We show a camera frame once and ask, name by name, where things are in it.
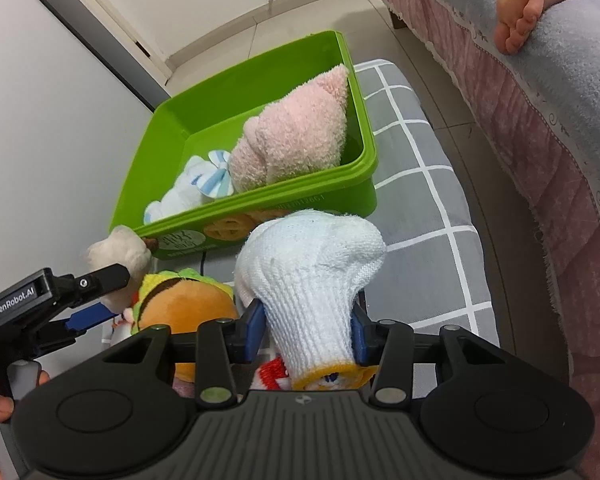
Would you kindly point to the grey bed blanket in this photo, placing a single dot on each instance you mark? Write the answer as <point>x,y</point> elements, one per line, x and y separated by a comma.
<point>580,85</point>

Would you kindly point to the pink rolled sock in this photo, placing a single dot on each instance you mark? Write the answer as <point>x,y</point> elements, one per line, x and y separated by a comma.
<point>295,130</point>

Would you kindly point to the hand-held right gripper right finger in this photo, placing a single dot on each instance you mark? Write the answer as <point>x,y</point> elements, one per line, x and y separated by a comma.
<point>361,337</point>

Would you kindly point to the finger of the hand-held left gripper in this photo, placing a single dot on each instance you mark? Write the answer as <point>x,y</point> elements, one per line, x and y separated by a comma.
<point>87,319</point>
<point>105,277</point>

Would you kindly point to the bed with pink skirt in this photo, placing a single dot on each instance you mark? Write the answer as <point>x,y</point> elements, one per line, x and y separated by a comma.
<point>505,110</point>

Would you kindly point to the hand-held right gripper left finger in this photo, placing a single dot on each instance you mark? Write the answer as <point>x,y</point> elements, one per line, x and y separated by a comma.
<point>252,332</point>

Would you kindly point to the white and beige sock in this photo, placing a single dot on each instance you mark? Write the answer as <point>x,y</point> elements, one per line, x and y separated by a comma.
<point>190,305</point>

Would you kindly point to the grey checked covered desktop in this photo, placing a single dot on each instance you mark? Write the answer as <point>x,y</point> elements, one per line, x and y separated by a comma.
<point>430,210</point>

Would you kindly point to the green plastic bin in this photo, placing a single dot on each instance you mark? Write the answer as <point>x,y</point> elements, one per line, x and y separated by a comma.
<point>205,110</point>

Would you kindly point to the white door frame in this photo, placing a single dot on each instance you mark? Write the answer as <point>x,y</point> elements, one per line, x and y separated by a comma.
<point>125,25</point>

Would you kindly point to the white sock with red stripe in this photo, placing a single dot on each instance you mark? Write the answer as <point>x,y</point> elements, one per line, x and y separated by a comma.
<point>270,372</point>

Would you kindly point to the white cabinet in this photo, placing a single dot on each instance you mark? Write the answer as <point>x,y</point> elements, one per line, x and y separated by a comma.
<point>40,135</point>

